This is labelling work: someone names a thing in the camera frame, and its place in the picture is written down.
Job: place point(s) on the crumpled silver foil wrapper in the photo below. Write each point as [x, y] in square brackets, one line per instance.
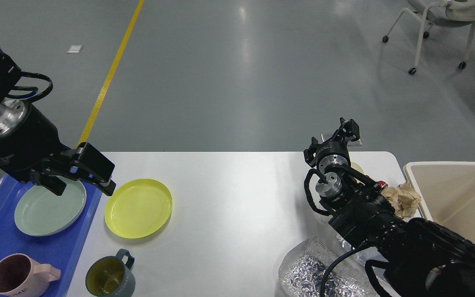
[302, 270]

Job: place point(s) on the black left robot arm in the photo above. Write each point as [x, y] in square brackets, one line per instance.
[19, 85]

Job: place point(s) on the blue plastic tray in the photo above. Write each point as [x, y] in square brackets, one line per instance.
[62, 250]

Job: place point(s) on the pink mug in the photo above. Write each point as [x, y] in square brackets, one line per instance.
[22, 276]

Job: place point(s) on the white chair top right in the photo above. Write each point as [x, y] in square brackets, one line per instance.
[442, 13]

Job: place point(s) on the small white cup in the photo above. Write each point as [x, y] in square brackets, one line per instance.
[357, 167]

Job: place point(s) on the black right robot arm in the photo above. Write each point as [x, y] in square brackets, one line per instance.
[422, 258]

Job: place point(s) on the beige plastic bin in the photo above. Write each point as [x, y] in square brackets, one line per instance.
[448, 193]

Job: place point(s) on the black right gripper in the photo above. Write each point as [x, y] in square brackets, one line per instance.
[334, 151]

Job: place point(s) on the pale green plate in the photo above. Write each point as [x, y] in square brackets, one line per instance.
[40, 212]

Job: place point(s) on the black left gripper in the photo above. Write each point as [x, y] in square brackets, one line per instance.
[27, 136]

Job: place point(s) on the dark teal HOME mug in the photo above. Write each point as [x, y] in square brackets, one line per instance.
[112, 276]

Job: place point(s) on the crumpled brown paper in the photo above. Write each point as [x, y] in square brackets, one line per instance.
[404, 199]

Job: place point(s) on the yellow plastic plate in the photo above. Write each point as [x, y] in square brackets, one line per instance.
[138, 208]

